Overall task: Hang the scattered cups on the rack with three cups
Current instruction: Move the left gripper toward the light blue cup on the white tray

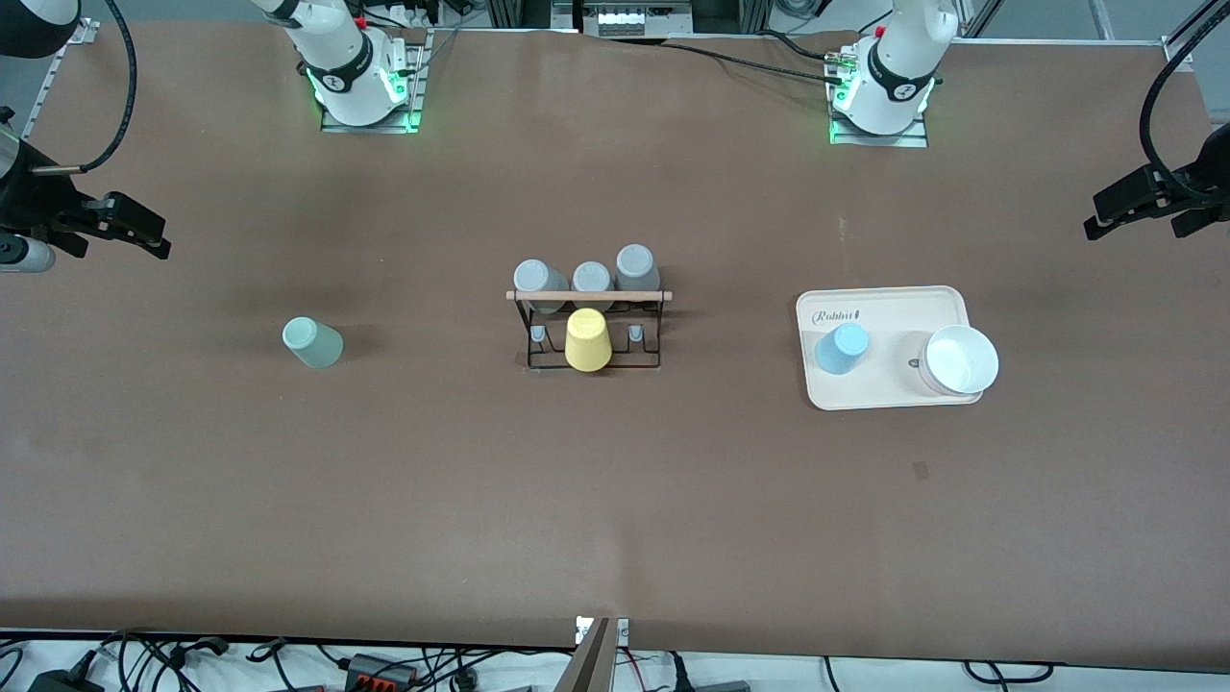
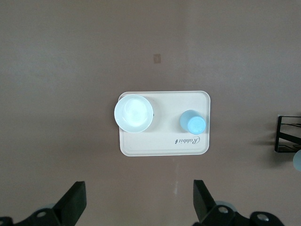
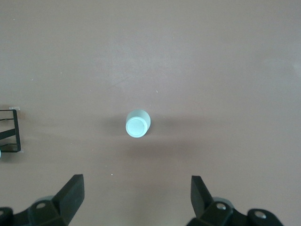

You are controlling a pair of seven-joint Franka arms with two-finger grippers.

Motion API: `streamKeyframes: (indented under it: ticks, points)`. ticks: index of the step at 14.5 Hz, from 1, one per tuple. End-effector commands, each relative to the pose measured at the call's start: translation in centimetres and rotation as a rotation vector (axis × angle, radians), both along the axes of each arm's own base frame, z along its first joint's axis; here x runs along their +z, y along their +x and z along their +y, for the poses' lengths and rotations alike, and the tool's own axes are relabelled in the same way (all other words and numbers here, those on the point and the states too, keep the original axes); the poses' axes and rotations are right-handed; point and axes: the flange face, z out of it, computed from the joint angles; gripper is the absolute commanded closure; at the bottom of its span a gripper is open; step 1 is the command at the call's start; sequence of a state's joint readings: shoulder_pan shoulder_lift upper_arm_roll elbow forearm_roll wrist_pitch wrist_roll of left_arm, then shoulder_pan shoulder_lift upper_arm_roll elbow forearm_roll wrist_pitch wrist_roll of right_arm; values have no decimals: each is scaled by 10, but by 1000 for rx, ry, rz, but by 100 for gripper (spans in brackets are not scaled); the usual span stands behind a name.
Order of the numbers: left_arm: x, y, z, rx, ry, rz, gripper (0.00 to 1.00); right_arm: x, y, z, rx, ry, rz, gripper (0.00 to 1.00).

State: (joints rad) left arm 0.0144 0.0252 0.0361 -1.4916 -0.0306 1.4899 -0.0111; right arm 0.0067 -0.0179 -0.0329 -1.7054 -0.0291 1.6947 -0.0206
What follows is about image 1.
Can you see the pale green cup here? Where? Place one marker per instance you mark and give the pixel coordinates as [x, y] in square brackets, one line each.
[312, 344]

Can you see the yellow cup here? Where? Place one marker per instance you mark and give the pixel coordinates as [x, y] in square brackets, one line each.
[586, 341]

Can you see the black power adapter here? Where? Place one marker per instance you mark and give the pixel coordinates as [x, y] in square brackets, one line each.
[62, 682]

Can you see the grey cup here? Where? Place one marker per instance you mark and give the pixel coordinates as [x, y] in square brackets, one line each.
[636, 264]
[531, 276]
[592, 277]

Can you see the aluminium table edge rail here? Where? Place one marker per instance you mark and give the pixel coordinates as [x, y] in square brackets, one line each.
[60, 77]

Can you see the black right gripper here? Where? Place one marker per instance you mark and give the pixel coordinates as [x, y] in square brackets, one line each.
[29, 199]

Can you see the aluminium corner bracket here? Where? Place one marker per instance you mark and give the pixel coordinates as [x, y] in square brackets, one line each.
[1177, 53]

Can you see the grey power strip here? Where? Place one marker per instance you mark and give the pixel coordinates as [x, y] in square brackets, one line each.
[625, 19]

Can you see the black orange connector block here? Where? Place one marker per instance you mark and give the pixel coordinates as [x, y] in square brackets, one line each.
[370, 665]

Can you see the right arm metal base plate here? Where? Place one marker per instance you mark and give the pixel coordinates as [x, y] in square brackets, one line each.
[384, 128]

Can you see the beige plastic tray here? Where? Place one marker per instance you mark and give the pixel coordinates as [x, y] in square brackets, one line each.
[884, 384]

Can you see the brown camera support bar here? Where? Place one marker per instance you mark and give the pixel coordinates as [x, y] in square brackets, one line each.
[588, 668]

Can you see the light blue cup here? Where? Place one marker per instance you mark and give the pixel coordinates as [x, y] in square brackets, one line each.
[841, 351]

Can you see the white bowl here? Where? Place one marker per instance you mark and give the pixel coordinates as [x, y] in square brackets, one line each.
[961, 360]

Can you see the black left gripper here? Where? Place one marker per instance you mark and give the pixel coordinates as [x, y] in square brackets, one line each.
[1207, 180]

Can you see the white metal bracket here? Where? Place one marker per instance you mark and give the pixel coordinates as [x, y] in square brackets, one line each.
[622, 630]

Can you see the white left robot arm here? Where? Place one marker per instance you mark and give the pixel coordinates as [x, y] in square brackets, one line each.
[894, 67]

